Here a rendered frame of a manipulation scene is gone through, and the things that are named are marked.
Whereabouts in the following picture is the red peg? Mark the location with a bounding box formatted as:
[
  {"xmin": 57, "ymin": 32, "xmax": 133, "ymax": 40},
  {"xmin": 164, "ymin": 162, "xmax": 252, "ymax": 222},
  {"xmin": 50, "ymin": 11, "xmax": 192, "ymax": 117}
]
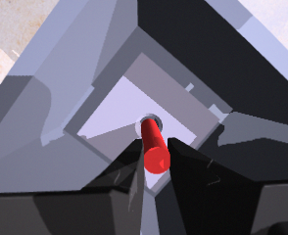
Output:
[{"xmin": 141, "ymin": 118, "xmax": 170, "ymax": 174}]

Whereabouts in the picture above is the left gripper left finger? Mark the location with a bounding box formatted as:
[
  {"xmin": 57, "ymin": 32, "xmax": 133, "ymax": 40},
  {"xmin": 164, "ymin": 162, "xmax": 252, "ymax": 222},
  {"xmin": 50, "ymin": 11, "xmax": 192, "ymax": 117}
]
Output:
[{"xmin": 0, "ymin": 139, "xmax": 145, "ymax": 235}]

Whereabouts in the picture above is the pale lavender flat plate with hole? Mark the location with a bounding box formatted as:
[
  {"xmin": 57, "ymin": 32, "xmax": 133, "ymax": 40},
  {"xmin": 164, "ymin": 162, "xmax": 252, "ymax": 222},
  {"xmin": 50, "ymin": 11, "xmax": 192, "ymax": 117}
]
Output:
[{"xmin": 77, "ymin": 52, "xmax": 219, "ymax": 161}]

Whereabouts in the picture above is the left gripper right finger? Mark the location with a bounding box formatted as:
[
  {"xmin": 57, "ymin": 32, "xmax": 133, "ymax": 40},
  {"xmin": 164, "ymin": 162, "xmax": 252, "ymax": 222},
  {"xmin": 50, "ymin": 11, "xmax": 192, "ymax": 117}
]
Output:
[{"xmin": 168, "ymin": 137, "xmax": 288, "ymax": 235}]

